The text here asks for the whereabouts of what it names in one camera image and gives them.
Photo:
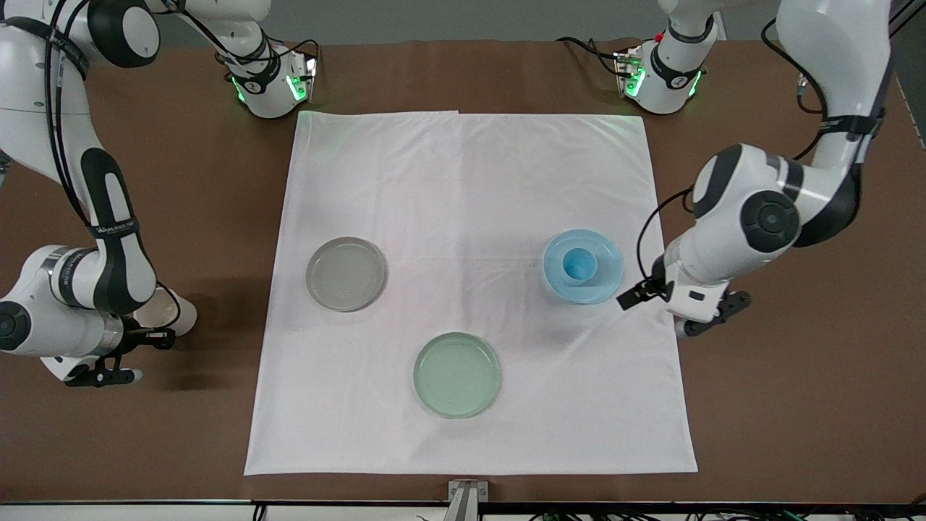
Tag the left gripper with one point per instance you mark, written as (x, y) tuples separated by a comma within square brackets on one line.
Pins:
[(646, 288)]

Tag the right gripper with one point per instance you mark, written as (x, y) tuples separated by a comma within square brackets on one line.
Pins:
[(139, 338)]

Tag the blue cup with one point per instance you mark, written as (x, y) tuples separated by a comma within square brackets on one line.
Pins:
[(580, 263)]

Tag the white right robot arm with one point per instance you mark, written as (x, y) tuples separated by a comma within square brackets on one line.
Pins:
[(22, 94)]

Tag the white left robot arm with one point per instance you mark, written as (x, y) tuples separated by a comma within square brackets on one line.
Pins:
[(832, 43)]

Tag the blue plate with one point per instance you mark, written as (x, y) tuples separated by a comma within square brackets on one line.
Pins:
[(611, 271)]

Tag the light green plate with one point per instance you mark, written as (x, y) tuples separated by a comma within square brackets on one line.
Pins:
[(457, 376)]

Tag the gray plate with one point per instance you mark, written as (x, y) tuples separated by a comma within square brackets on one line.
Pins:
[(346, 275)]

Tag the white cloth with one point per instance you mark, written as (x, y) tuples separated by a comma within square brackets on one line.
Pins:
[(470, 188)]

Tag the metal base connector panel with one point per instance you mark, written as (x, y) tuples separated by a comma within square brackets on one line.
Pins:
[(623, 72), (309, 76)]

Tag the black diagonal rod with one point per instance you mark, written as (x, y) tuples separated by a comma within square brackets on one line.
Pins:
[(904, 16)]

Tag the aluminium mounting bracket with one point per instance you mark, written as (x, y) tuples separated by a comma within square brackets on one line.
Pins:
[(466, 499)]

